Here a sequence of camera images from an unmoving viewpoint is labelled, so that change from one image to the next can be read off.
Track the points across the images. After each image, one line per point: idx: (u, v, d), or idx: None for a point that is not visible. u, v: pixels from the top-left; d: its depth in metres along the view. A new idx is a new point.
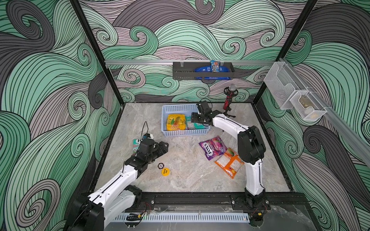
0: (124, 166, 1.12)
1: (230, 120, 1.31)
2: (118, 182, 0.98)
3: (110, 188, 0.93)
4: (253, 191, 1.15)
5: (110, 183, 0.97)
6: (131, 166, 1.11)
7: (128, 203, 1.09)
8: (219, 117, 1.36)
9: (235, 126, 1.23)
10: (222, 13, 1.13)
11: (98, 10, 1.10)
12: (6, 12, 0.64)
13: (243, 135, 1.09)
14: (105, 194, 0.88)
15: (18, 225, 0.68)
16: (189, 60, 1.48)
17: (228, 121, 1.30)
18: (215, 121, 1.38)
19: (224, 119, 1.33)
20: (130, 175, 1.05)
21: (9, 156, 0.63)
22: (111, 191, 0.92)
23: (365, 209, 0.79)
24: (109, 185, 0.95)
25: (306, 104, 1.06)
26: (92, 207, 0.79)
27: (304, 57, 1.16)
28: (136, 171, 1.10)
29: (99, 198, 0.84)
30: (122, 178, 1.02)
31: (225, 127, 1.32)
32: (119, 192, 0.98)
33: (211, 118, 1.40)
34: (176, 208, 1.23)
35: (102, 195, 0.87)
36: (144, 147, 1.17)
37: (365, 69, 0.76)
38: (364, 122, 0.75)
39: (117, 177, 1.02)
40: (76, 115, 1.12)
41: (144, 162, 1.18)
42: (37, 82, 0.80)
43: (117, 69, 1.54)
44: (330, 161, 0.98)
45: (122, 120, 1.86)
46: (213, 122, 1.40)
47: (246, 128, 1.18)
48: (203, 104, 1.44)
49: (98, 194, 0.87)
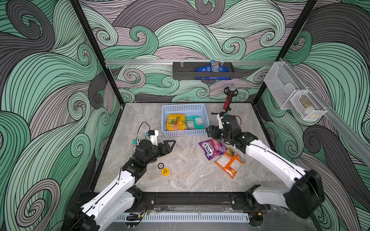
0: (121, 172, 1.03)
1: (270, 151, 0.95)
2: (113, 191, 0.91)
3: (104, 198, 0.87)
4: (258, 198, 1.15)
5: (105, 191, 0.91)
6: (127, 173, 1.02)
7: (128, 205, 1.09)
8: (256, 146, 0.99)
9: (284, 167, 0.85)
10: (222, 13, 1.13)
11: (98, 10, 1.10)
12: (6, 12, 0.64)
13: (301, 186, 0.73)
14: (98, 206, 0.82)
15: (18, 225, 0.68)
16: (189, 60, 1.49)
17: (269, 154, 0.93)
18: (249, 150, 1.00)
19: (264, 150, 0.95)
20: (126, 183, 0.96)
21: (8, 156, 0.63)
22: (104, 201, 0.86)
23: (364, 209, 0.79)
24: (104, 194, 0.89)
25: (306, 104, 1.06)
26: (85, 217, 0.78)
27: (304, 57, 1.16)
28: (134, 177, 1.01)
29: (91, 210, 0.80)
30: (118, 186, 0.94)
31: (264, 162, 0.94)
32: (115, 200, 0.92)
33: (244, 144, 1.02)
34: (176, 208, 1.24)
35: (96, 206, 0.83)
36: (140, 151, 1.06)
37: (366, 69, 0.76)
38: (364, 122, 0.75)
39: (113, 186, 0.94)
40: (76, 115, 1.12)
41: (142, 167, 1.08)
42: (37, 82, 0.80)
43: (117, 69, 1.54)
44: (330, 161, 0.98)
45: (122, 120, 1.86)
46: (245, 150, 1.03)
47: (303, 173, 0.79)
48: (231, 122, 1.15)
49: (91, 204, 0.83)
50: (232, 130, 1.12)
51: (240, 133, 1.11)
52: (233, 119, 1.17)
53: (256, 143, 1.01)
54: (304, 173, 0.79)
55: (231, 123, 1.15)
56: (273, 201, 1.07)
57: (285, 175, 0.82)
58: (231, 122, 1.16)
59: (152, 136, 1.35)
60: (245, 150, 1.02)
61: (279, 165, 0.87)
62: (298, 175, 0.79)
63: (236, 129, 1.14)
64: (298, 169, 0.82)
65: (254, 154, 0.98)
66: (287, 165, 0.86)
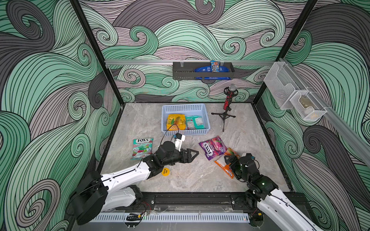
0: (140, 162, 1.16)
1: (291, 206, 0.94)
2: (129, 174, 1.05)
3: (120, 177, 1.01)
4: (261, 206, 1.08)
5: (123, 172, 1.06)
6: (146, 165, 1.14)
7: (126, 203, 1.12)
8: (276, 198, 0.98)
9: (307, 228, 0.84)
10: (222, 13, 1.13)
11: (98, 10, 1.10)
12: (6, 12, 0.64)
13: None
14: (113, 180, 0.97)
15: (18, 225, 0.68)
16: (189, 60, 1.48)
17: (290, 210, 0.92)
18: (269, 199, 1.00)
19: (285, 204, 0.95)
20: (141, 174, 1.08)
21: (9, 156, 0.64)
22: (120, 179, 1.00)
23: (365, 209, 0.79)
24: (121, 173, 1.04)
25: (306, 104, 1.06)
26: (99, 186, 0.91)
27: (304, 57, 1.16)
28: (149, 172, 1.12)
29: (107, 182, 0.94)
30: (134, 173, 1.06)
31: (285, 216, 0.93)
32: (127, 184, 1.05)
33: (264, 192, 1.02)
34: (175, 208, 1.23)
35: (112, 180, 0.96)
36: (161, 152, 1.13)
37: (366, 69, 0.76)
38: (364, 122, 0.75)
39: (130, 170, 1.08)
40: (76, 115, 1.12)
41: (159, 167, 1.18)
42: (37, 82, 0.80)
43: (117, 69, 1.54)
44: (330, 161, 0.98)
45: (122, 120, 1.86)
46: (265, 198, 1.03)
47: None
48: (250, 166, 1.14)
49: (109, 177, 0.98)
50: (251, 174, 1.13)
51: (259, 178, 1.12)
52: (252, 162, 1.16)
53: (277, 193, 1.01)
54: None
55: (250, 167, 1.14)
56: (275, 221, 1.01)
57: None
58: (250, 165, 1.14)
59: (178, 140, 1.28)
60: (265, 198, 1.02)
61: (303, 225, 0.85)
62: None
63: (255, 172, 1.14)
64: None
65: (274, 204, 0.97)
66: (310, 226, 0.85)
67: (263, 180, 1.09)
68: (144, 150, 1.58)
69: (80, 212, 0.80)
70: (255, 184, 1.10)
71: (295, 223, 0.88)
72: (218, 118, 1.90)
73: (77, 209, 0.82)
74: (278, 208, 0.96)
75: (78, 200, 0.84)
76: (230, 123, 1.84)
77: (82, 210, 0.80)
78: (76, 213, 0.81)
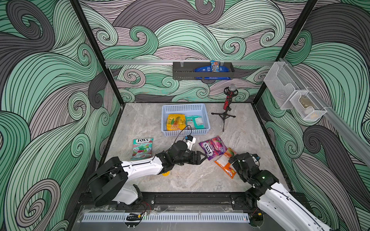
0: (155, 156, 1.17)
1: (293, 200, 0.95)
2: (146, 165, 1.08)
3: (138, 166, 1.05)
4: (260, 204, 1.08)
5: (140, 162, 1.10)
6: (160, 160, 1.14)
7: (128, 201, 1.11)
8: (276, 191, 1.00)
9: (308, 222, 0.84)
10: (222, 13, 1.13)
11: (98, 10, 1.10)
12: (6, 12, 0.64)
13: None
14: (132, 168, 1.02)
15: (18, 225, 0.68)
16: (189, 60, 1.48)
17: (291, 203, 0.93)
18: (269, 193, 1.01)
19: (286, 198, 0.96)
20: (155, 168, 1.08)
21: (9, 156, 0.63)
22: (138, 168, 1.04)
23: (365, 209, 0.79)
24: (139, 163, 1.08)
25: (306, 104, 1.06)
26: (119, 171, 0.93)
27: (304, 57, 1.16)
28: (162, 167, 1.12)
29: (127, 168, 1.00)
30: (149, 165, 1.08)
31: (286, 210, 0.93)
32: (143, 174, 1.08)
33: (264, 186, 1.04)
34: (175, 208, 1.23)
35: (131, 168, 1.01)
36: (175, 150, 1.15)
37: (366, 69, 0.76)
38: (364, 121, 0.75)
39: (146, 162, 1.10)
40: (76, 115, 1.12)
41: (170, 164, 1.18)
42: (37, 82, 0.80)
43: (117, 69, 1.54)
44: (330, 161, 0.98)
45: (122, 120, 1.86)
46: (265, 192, 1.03)
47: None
48: (247, 160, 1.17)
49: (128, 164, 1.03)
50: (250, 169, 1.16)
51: (258, 173, 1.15)
52: (249, 157, 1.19)
53: (277, 187, 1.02)
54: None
55: (247, 161, 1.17)
56: (276, 220, 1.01)
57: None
58: (247, 160, 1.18)
59: (189, 141, 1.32)
60: (265, 192, 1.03)
61: (304, 219, 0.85)
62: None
63: (253, 167, 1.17)
64: (324, 226, 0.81)
65: (274, 198, 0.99)
66: (311, 220, 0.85)
67: (263, 174, 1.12)
68: (145, 150, 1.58)
69: (98, 195, 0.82)
70: (255, 178, 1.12)
71: (295, 216, 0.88)
72: (218, 118, 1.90)
73: (95, 191, 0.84)
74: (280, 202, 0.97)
75: (96, 183, 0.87)
76: (230, 123, 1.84)
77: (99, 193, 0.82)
78: (94, 195, 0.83)
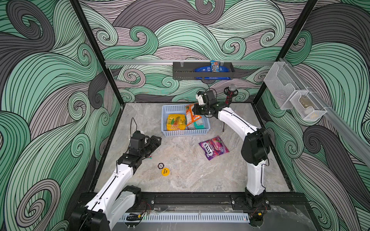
0: (117, 165, 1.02)
1: (236, 115, 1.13)
2: (115, 183, 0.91)
3: (107, 192, 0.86)
4: (252, 191, 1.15)
5: (106, 186, 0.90)
6: (125, 165, 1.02)
7: (130, 203, 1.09)
8: (225, 111, 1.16)
9: (243, 125, 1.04)
10: (222, 13, 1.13)
11: (98, 10, 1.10)
12: (6, 12, 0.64)
13: (250, 137, 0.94)
14: (103, 199, 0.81)
15: (18, 225, 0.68)
16: (189, 60, 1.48)
17: (234, 117, 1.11)
18: (220, 115, 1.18)
19: (231, 114, 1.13)
20: (125, 175, 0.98)
21: (8, 157, 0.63)
22: (109, 194, 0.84)
23: (365, 209, 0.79)
24: (106, 188, 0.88)
25: (306, 103, 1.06)
26: (93, 214, 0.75)
27: (304, 57, 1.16)
28: (132, 168, 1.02)
29: (97, 205, 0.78)
30: (118, 178, 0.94)
31: (231, 124, 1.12)
32: (119, 192, 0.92)
33: (217, 110, 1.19)
34: (176, 208, 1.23)
35: (101, 201, 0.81)
36: (135, 142, 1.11)
37: (365, 69, 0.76)
38: (364, 122, 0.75)
39: (113, 179, 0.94)
40: (76, 115, 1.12)
41: (138, 158, 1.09)
42: (37, 82, 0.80)
43: (117, 69, 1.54)
44: (330, 161, 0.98)
45: (122, 120, 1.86)
46: (218, 116, 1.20)
47: (256, 130, 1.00)
48: (208, 94, 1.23)
49: (95, 201, 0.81)
50: (209, 101, 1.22)
51: (216, 102, 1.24)
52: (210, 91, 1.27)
53: (227, 109, 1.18)
54: (256, 129, 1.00)
55: (208, 94, 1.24)
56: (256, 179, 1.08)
57: (242, 132, 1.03)
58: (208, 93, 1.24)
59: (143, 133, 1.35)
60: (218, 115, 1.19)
61: (240, 124, 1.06)
62: (251, 130, 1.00)
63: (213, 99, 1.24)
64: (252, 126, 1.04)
65: (223, 117, 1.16)
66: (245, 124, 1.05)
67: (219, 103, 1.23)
68: None
69: None
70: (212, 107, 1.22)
71: (236, 124, 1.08)
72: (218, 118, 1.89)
73: None
74: (227, 119, 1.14)
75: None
76: None
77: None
78: None
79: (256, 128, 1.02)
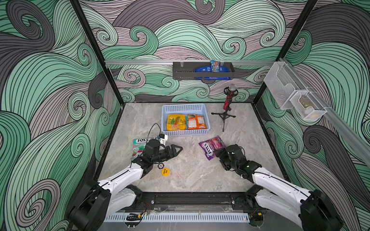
0: (132, 163, 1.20)
1: (274, 177, 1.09)
2: (125, 175, 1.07)
3: (117, 179, 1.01)
4: (258, 200, 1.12)
5: (117, 175, 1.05)
6: (138, 165, 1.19)
7: (128, 202, 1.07)
8: (259, 173, 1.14)
9: (289, 190, 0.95)
10: (222, 13, 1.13)
11: (98, 10, 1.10)
12: (6, 12, 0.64)
13: (308, 207, 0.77)
14: (112, 183, 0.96)
15: (18, 225, 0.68)
16: (189, 60, 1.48)
17: (272, 180, 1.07)
18: (256, 178, 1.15)
19: (269, 176, 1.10)
20: (136, 172, 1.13)
21: (8, 157, 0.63)
22: (118, 181, 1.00)
23: (364, 209, 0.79)
24: (117, 176, 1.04)
25: (306, 103, 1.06)
26: (99, 192, 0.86)
27: (304, 57, 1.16)
28: (142, 170, 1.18)
29: (107, 185, 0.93)
30: (130, 173, 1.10)
31: (273, 188, 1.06)
32: (125, 185, 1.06)
33: (250, 173, 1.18)
34: (176, 208, 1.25)
35: (111, 183, 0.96)
36: (149, 149, 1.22)
37: (365, 69, 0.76)
38: (364, 122, 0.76)
39: (125, 171, 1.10)
40: (76, 115, 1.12)
41: (149, 164, 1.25)
42: (37, 82, 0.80)
43: (117, 69, 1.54)
44: (330, 161, 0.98)
45: (122, 119, 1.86)
46: (253, 178, 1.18)
47: (309, 195, 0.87)
48: (236, 153, 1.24)
49: (106, 181, 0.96)
50: (238, 160, 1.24)
51: (244, 162, 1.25)
52: (238, 148, 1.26)
53: (261, 170, 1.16)
54: (310, 194, 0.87)
55: (237, 153, 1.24)
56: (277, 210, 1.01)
57: (292, 198, 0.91)
58: (236, 151, 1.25)
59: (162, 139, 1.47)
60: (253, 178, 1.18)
61: (285, 189, 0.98)
62: (304, 197, 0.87)
63: (241, 158, 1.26)
64: (303, 191, 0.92)
65: (261, 181, 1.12)
66: (293, 188, 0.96)
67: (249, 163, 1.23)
68: None
69: (85, 223, 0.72)
70: (242, 168, 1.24)
71: (280, 189, 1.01)
72: (218, 118, 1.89)
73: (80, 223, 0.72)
74: (266, 183, 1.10)
75: (79, 216, 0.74)
76: (230, 123, 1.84)
77: (87, 221, 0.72)
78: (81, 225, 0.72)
79: (308, 193, 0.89)
